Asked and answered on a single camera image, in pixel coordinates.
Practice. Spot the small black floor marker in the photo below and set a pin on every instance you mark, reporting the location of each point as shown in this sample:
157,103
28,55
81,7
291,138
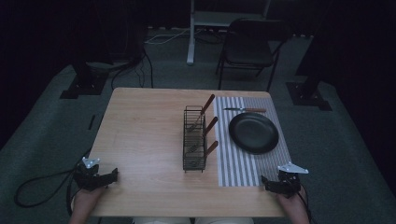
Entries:
91,122

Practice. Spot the grey white striped placemat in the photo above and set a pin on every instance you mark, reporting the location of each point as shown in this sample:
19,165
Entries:
236,168

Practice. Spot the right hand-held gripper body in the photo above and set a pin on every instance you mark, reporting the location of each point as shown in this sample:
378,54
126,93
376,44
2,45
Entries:
290,180

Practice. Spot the person's left hand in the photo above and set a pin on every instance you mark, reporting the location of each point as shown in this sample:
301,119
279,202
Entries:
84,199

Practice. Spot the black round plate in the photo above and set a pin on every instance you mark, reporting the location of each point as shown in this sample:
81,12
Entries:
253,133

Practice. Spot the person's right hand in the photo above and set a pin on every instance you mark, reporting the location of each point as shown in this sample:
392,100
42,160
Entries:
292,207

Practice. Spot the white metal desk frame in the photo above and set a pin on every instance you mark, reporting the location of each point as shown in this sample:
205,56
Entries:
199,21

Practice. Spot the black folding chair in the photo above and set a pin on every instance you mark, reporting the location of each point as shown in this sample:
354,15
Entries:
249,49

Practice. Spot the black stand with base plate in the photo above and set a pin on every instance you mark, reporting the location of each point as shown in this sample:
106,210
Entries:
85,81
308,93

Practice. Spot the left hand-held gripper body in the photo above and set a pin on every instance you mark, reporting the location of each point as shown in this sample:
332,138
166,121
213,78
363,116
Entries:
88,179

